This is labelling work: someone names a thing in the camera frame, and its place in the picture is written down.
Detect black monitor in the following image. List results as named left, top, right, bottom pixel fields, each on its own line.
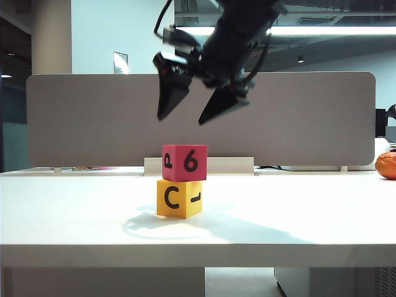
left=375, top=104, right=396, bottom=139

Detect framed wall poster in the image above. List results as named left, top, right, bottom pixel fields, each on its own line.
left=113, top=51, right=129, bottom=75

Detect colourful flat papers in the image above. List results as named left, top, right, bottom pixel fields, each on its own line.
left=71, top=166, right=120, bottom=171

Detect yellow letter block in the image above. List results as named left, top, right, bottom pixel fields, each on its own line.
left=156, top=179, right=204, bottom=220

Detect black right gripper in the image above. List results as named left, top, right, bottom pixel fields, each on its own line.
left=153, top=29, right=257, bottom=126

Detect grey fabric desk divider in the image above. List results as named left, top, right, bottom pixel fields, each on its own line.
left=26, top=71, right=377, bottom=168

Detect grey under-desk panel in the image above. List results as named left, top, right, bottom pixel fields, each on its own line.
left=11, top=267, right=205, bottom=297

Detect black camera cable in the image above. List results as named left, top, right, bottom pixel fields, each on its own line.
left=153, top=0, right=174, bottom=38

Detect orange ball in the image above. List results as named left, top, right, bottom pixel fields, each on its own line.
left=374, top=152, right=396, bottom=180

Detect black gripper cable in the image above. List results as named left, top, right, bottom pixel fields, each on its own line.
left=239, top=32, right=272, bottom=85

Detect long ceiling light strip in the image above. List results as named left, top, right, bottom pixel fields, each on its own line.
left=173, top=26, right=396, bottom=36

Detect white divider bracket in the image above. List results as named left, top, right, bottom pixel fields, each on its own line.
left=144, top=157, right=256, bottom=177

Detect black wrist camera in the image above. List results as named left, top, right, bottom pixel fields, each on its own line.
left=160, top=26, right=202, bottom=64

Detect pink letter block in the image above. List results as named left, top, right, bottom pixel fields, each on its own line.
left=161, top=144, right=208, bottom=182

